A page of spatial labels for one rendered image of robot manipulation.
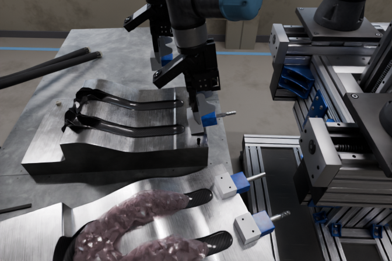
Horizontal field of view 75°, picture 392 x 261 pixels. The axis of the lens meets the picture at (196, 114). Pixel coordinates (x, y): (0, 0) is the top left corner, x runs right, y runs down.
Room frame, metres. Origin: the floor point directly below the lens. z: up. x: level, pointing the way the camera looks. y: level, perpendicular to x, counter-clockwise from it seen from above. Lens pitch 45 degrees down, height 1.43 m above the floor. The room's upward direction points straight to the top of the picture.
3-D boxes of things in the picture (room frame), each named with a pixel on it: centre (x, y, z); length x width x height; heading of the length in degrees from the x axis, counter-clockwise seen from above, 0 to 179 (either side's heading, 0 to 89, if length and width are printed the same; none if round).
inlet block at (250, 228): (0.24, -0.15, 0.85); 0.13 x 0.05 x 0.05; 111
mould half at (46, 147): (0.53, 0.22, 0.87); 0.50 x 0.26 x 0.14; 94
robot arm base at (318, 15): (0.85, -0.48, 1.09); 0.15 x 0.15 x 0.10
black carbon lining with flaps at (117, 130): (0.53, 0.21, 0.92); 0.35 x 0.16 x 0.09; 94
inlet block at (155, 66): (0.77, 0.09, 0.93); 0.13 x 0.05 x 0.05; 94
